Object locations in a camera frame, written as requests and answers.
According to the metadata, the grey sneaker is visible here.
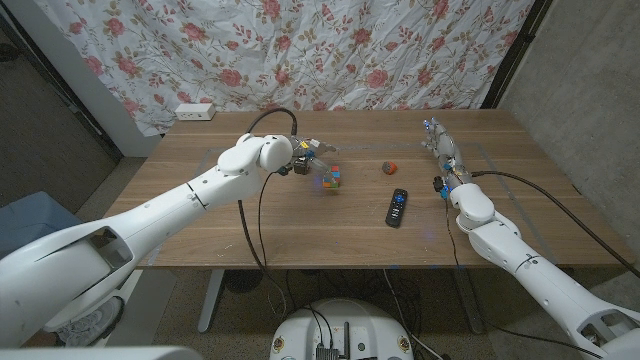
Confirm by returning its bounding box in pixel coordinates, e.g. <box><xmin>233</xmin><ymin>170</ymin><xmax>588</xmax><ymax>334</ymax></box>
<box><xmin>53</xmin><ymin>296</ymin><xmax>125</xmax><ymax>347</ymax></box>

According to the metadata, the multicoloured rubiks cube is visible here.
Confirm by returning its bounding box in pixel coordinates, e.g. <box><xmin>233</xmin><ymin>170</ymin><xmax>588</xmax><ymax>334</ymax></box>
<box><xmin>322</xmin><ymin>165</ymin><xmax>342</xmax><ymax>190</ymax></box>

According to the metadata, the person bare leg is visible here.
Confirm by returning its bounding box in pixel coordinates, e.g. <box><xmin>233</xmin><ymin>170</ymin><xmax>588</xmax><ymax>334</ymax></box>
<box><xmin>19</xmin><ymin>329</ymin><xmax>59</xmax><ymax>350</ymax></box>

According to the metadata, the white table leg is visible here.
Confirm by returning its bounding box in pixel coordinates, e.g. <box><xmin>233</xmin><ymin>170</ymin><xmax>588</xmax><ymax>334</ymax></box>
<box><xmin>197</xmin><ymin>269</ymin><xmax>226</xmax><ymax>335</ymax></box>

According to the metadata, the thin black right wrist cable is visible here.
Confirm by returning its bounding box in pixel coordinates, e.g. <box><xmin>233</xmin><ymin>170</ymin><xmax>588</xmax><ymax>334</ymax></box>
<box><xmin>442</xmin><ymin>196</ymin><xmax>460</xmax><ymax>267</ymax></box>

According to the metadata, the black backdrop stand pole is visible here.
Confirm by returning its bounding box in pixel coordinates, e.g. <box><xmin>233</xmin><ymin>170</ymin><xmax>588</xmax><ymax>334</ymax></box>
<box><xmin>480</xmin><ymin>0</ymin><xmax>554</xmax><ymax>110</ymax></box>
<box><xmin>0</xmin><ymin>12</ymin><xmax>125</xmax><ymax>164</ymax></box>

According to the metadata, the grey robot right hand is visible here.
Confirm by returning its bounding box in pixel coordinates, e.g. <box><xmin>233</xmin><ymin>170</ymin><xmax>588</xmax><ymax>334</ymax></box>
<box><xmin>421</xmin><ymin>117</ymin><xmax>474</xmax><ymax>191</ymax></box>

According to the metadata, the thin black left wrist cable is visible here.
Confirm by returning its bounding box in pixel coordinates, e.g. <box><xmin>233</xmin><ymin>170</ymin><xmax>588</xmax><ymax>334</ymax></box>
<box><xmin>256</xmin><ymin>171</ymin><xmax>280</xmax><ymax>269</ymax></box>

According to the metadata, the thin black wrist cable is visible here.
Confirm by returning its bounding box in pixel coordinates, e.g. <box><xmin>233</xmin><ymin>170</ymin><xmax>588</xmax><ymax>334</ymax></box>
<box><xmin>256</xmin><ymin>171</ymin><xmax>280</xmax><ymax>269</ymax></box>
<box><xmin>442</xmin><ymin>196</ymin><xmax>460</xmax><ymax>267</ymax></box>

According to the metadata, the white power strip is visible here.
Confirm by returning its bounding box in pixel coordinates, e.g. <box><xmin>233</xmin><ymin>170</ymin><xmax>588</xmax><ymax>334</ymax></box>
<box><xmin>174</xmin><ymin>102</ymin><xmax>217</xmax><ymax>122</ymax></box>

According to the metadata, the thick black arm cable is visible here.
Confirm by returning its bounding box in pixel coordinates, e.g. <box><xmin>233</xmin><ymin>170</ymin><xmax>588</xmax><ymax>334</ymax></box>
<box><xmin>237</xmin><ymin>107</ymin><xmax>299</xmax><ymax>321</ymax></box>
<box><xmin>470</xmin><ymin>170</ymin><xmax>640</xmax><ymax>279</ymax></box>

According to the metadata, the grey table leg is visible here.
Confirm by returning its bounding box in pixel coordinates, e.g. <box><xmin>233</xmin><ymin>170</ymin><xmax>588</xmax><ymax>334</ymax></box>
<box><xmin>452</xmin><ymin>268</ymin><xmax>485</xmax><ymax>335</ymax></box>

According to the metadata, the blue plastic bin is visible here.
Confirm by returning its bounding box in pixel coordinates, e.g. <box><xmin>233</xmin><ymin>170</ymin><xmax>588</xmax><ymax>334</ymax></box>
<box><xmin>0</xmin><ymin>191</ymin><xmax>84</xmax><ymax>256</ymax></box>

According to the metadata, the white low platform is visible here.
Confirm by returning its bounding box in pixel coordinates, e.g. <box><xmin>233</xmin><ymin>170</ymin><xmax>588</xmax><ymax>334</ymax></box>
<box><xmin>49</xmin><ymin>269</ymin><xmax>179</xmax><ymax>349</ymax></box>

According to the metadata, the floral backdrop cloth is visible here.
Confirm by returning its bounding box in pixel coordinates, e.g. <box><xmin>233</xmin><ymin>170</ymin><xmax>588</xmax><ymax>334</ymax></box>
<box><xmin>34</xmin><ymin>0</ymin><xmax>536</xmax><ymax>137</ymax></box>

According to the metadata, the black TV remote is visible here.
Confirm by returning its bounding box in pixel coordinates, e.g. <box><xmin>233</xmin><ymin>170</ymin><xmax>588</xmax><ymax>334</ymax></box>
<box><xmin>384</xmin><ymin>187</ymin><xmax>409</xmax><ymax>229</ymax></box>

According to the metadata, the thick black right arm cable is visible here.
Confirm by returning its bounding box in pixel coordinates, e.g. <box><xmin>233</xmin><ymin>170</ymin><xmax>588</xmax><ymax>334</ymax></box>
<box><xmin>470</xmin><ymin>170</ymin><xmax>640</xmax><ymax>279</ymax></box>

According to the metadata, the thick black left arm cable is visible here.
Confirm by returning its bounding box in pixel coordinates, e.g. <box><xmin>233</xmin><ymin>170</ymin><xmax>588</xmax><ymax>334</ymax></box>
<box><xmin>237</xmin><ymin>107</ymin><xmax>299</xmax><ymax>321</ymax></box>

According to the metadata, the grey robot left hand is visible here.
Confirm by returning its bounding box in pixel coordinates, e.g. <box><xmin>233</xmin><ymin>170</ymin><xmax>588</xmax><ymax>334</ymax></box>
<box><xmin>289</xmin><ymin>135</ymin><xmax>341</xmax><ymax>177</ymax></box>

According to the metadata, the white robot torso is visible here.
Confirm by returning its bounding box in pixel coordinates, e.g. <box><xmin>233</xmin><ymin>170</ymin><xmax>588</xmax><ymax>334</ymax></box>
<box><xmin>269</xmin><ymin>298</ymin><xmax>415</xmax><ymax>360</ymax></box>

